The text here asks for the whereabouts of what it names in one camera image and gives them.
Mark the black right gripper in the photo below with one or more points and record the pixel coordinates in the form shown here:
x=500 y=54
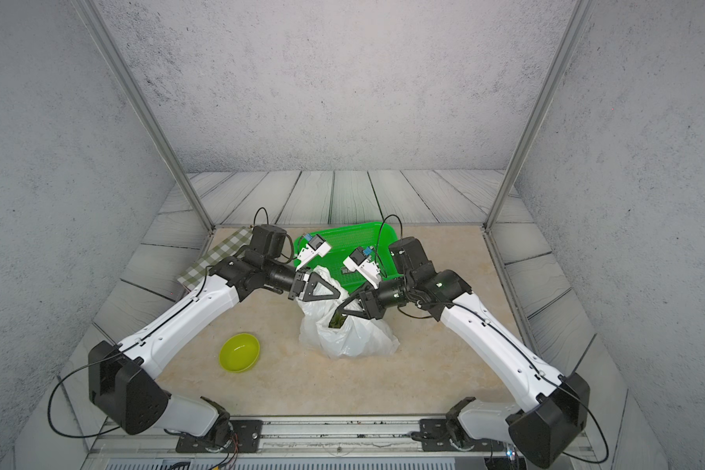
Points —
x=372 y=308

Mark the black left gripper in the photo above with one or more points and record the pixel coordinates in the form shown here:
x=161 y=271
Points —
x=297 y=285

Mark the white lemon print plastic bag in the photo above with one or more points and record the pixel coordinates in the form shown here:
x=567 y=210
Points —
x=355 y=338

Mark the green unripe pineapple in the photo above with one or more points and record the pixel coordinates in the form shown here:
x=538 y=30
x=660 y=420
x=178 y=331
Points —
x=337 y=321

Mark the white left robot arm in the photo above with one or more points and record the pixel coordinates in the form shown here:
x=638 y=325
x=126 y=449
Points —
x=122 y=377

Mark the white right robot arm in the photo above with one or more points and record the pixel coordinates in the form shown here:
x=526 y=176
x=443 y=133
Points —
x=550 y=409

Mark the green plastic basket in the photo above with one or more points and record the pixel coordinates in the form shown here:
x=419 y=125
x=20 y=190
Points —
x=343 y=241

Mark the lime green bowl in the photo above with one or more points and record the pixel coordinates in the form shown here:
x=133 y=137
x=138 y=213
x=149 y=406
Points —
x=239 y=353

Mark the green white checkered cloth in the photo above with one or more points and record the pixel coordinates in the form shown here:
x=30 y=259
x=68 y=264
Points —
x=226 y=243

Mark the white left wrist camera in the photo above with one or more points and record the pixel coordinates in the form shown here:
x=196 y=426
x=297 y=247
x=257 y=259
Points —
x=316 y=246

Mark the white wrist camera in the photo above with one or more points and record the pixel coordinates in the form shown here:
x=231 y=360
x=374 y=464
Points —
x=316 y=246
x=362 y=261

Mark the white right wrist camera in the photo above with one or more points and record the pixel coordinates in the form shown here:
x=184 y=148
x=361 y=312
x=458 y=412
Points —
x=362 y=261

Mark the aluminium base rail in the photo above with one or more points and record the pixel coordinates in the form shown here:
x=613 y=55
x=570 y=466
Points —
x=305 y=442

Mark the left aluminium frame post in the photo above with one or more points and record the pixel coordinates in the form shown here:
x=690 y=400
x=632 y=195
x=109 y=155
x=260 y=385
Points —
x=106 y=45

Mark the aluminium frame post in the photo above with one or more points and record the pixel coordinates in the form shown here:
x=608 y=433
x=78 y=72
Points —
x=106 y=45
x=558 y=67

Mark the right aluminium frame post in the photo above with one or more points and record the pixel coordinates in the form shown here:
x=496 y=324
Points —
x=558 y=67

